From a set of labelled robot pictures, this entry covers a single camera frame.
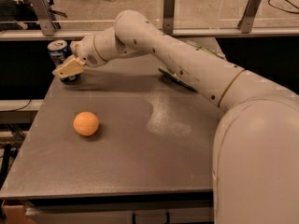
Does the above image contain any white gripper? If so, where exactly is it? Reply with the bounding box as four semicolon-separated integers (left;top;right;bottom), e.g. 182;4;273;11
52;34;103;78

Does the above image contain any blue pepsi can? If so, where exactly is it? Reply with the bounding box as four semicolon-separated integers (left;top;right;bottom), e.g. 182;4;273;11
47;39;82;84

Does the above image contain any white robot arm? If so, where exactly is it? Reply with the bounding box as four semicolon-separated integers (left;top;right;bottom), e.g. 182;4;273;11
53;10;299;224

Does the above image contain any orange fruit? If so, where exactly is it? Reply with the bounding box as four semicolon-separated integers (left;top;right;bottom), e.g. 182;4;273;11
73;112;100;136

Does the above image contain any green chip bag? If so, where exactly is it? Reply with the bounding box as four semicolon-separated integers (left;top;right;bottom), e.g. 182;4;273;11
159;37;226;91

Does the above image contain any white table base cabinet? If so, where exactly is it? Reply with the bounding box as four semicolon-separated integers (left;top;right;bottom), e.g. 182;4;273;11
25;207;214;224

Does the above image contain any metal rail beam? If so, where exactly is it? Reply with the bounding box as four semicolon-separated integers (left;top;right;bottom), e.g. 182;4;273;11
0;27;299;43

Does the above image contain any left metal bracket post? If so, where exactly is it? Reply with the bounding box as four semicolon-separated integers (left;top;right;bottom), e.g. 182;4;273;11
30;0;58;36

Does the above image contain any metal bracket post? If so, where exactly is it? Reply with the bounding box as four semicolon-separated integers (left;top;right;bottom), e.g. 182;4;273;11
237;0;262;34
163;0;175;35
30;0;58;36

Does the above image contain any middle metal bracket post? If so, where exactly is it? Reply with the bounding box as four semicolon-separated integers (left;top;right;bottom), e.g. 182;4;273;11
163;0;175;35

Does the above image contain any right metal bracket post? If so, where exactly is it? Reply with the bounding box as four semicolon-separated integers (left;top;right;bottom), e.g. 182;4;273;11
237;0;262;34

